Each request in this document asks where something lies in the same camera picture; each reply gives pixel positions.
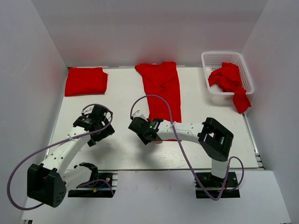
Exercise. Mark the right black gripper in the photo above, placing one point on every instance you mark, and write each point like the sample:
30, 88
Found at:
145, 141

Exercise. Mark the crumpled red t-shirt in basket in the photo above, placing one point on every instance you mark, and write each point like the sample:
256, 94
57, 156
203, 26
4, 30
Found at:
228, 78

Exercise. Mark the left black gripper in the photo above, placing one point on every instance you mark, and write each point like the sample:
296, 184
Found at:
105, 132

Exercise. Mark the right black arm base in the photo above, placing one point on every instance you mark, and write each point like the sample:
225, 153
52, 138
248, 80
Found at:
213, 186

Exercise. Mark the white front panel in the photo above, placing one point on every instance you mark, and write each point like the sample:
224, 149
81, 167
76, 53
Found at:
168, 197

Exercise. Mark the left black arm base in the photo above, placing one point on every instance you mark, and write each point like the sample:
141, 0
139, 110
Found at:
103, 185

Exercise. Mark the red t-shirt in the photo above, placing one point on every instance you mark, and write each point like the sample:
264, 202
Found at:
85, 81
228, 78
161, 80

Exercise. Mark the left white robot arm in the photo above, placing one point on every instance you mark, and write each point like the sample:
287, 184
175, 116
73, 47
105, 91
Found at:
50, 181

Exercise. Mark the white plastic basket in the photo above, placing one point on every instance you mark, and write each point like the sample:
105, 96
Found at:
213, 60

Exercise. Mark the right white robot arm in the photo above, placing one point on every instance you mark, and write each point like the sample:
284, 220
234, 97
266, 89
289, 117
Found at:
215, 139

